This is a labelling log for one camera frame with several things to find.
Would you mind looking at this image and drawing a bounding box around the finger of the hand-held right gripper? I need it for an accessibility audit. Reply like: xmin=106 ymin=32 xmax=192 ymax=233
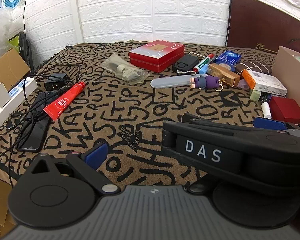
xmin=181 ymin=113 xmax=256 ymax=131
xmin=253 ymin=117 xmax=300 ymax=133

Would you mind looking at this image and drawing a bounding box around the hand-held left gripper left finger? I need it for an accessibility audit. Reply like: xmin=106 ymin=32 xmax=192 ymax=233
xmin=27 ymin=142 xmax=120 ymax=196

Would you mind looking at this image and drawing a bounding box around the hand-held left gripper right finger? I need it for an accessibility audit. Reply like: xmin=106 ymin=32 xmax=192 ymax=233
xmin=187 ymin=182 xmax=213 ymax=195

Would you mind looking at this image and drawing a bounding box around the cardboard box container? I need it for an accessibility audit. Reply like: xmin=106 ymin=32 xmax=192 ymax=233
xmin=272 ymin=45 xmax=300 ymax=126

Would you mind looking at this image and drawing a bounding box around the red tube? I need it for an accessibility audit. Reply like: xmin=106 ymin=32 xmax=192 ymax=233
xmin=43 ymin=81 xmax=87 ymax=122

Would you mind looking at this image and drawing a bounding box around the white black marker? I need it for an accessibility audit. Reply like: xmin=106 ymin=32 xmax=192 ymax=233
xmin=261 ymin=93 xmax=273 ymax=120

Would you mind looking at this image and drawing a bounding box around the small red box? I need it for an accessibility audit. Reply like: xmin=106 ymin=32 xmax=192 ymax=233
xmin=268 ymin=97 xmax=300 ymax=125

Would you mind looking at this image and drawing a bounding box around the small green box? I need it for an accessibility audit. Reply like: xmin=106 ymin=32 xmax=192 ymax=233
xmin=249 ymin=88 xmax=263 ymax=102

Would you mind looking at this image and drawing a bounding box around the orange white box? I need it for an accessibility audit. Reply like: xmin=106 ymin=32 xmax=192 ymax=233
xmin=241 ymin=69 xmax=288 ymax=97

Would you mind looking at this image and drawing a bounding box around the brown gold box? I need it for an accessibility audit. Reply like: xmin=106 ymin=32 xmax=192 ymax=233
xmin=208 ymin=63 xmax=241 ymax=87

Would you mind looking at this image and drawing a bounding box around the brown printed blanket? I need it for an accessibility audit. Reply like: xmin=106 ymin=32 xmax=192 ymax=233
xmin=0 ymin=41 xmax=300 ymax=188

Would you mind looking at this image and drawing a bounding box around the translucent toothbrush case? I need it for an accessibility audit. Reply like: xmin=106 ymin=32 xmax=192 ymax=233
xmin=150 ymin=74 xmax=208 ymax=89

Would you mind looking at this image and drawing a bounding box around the metal carabiner hook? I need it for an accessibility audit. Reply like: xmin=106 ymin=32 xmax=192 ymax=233
xmin=176 ymin=69 xmax=198 ymax=77

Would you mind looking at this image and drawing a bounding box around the brown plaid pouch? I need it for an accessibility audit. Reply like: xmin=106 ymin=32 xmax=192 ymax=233
xmin=236 ymin=60 xmax=274 ymax=77

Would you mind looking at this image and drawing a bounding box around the red capped marker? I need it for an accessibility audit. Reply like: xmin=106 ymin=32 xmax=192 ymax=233
xmin=192 ymin=53 xmax=216 ymax=73

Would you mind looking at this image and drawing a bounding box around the black key pouch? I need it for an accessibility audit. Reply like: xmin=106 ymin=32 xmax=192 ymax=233
xmin=172 ymin=55 xmax=199 ymax=74

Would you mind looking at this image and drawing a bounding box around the blue box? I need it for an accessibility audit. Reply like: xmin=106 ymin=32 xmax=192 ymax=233
xmin=215 ymin=50 xmax=242 ymax=72

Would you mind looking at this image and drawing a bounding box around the black smartphone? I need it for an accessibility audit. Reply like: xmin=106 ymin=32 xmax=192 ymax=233
xmin=16 ymin=91 xmax=63 ymax=152

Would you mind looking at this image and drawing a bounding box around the black charger adapter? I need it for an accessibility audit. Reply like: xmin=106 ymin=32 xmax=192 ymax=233
xmin=44 ymin=73 xmax=68 ymax=91

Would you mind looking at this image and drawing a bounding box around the red gift box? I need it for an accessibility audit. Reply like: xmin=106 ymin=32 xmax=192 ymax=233
xmin=129 ymin=40 xmax=185 ymax=73

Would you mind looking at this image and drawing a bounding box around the clear plastic bag with parts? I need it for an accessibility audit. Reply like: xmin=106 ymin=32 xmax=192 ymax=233
xmin=101 ymin=53 xmax=151 ymax=85

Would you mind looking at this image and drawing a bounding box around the white power strip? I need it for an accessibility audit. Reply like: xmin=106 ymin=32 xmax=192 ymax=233
xmin=0 ymin=77 xmax=38 ymax=128

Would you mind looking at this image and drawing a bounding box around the dark brown headboard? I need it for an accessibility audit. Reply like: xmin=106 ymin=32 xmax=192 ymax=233
xmin=226 ymin=0 xmax=300 ymax=53

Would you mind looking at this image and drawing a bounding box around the white plug adapter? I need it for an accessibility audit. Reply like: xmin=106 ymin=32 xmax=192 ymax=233
xmin=0 ymin=76 xmax=10 ymax=103

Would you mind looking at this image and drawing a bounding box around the open cardboard box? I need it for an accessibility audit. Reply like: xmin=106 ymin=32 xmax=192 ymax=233
xmin=0 ymin=48 xmax=31 ymax=105

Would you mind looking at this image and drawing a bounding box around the dark folded chair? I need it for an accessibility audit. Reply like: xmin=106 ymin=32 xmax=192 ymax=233
xmin=17 ymin=31 xmax=33 ymax=73

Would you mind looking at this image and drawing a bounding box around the green bag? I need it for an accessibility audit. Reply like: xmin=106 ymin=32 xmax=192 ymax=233
xmin=8 ymin=36 xmax=20 ymax=53

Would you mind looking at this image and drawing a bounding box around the purple toy keychain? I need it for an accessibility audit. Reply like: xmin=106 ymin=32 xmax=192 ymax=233
xmin=190 ymin=75 xmax=225 ymax=91

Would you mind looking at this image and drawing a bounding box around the black cable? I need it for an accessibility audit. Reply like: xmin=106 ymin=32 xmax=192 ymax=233
xmin=27 ymin=64 xmax=82 ymax=87
xmin=0 ymin=87 xmax=55 ymax=162

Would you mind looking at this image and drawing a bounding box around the thin wall cable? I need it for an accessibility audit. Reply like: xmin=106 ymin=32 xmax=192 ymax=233
xmin=23 ymin=0 xmax=35 ymax=73

